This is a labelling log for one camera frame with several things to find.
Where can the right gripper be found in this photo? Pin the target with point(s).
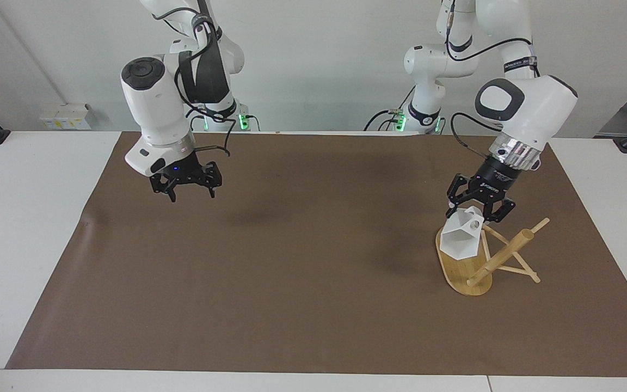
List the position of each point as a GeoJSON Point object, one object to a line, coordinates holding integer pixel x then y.
{"type": "Point", "coordinates": [183, 170]}

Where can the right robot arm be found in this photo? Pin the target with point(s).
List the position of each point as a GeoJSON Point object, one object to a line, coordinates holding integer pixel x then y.
{"type": "Point", "coordinates": [153, 109]}

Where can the white wall socket box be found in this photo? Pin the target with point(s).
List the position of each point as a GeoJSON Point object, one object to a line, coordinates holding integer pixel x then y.
{"type": "Point", "coordinates": [66, 117]}

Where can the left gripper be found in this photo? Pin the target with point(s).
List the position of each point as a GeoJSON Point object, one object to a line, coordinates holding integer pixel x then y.
{"type": "Point", "coordinates": [496, 177]}

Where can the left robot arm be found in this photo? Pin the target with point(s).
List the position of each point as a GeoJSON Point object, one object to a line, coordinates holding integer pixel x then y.
{"type": "Point", "coordinates": [531, 100]}

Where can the wooden cup rack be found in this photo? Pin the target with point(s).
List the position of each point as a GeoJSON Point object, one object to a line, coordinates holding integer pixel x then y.
{"type": "Point", "coordinates": [463, 275]}

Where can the white faceted cup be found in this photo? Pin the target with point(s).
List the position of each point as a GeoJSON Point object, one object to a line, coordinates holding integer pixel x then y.
{"type": "Point", "coordinates": [458, 239]}

